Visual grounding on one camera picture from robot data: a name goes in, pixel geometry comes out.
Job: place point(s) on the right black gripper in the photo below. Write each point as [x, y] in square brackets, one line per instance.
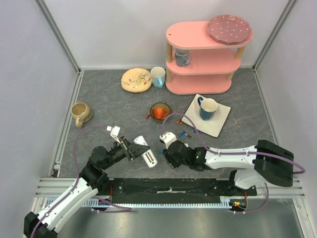
[166, 153]

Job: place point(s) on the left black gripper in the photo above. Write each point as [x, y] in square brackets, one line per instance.
[129, 148]

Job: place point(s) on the white remote control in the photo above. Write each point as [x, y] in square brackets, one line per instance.
[148, 156]

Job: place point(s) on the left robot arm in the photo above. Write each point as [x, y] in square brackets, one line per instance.
[91, 181]

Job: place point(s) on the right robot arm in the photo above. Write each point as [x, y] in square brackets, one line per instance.
[264, 162]

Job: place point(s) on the orange cup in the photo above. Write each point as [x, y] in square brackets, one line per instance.
[160, 113]

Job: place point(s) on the white square plate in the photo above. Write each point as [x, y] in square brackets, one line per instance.
[214, 125]

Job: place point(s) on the dark blue mug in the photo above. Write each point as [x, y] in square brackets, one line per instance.
[207, 108]

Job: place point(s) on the beige ceramic mug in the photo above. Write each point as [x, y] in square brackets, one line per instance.
[81, 112]

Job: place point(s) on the yellow floral plate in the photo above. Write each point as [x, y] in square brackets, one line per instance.
[136, 80]

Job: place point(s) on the light blue mug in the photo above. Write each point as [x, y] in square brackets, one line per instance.
[158, 76]

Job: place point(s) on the grey mug on shelf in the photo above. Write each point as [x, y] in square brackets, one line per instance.
[182, 57]

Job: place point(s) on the pink three-tier shelf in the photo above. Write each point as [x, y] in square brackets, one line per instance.
[212, 64]

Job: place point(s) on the pink polka dot plate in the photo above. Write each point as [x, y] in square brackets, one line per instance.
[229, 29]

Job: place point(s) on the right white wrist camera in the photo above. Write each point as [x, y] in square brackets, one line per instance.
[167, 138]

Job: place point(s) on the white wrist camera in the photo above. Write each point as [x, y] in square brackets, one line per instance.
[114, 132]
[167, 138]

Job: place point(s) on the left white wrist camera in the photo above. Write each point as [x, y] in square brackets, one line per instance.
[114, 132]

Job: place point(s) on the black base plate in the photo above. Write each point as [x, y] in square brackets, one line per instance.
[171, 190]

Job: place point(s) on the white cable duct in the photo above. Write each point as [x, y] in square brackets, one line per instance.
[223, 203]

